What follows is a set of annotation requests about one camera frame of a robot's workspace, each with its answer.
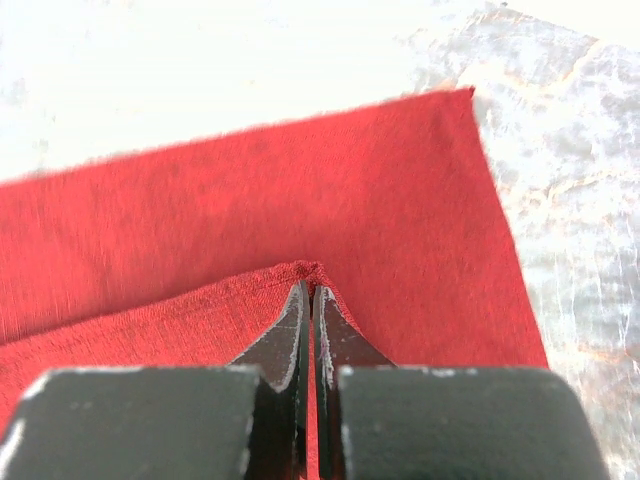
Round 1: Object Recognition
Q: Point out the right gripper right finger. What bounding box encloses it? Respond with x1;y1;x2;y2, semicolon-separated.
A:
312;286;395;479

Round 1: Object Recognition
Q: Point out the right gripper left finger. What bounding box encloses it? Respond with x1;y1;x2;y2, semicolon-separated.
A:
230;281;310;479

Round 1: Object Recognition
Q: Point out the dark red cloth napkin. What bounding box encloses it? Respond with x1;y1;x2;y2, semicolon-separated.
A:
0;86;550;441

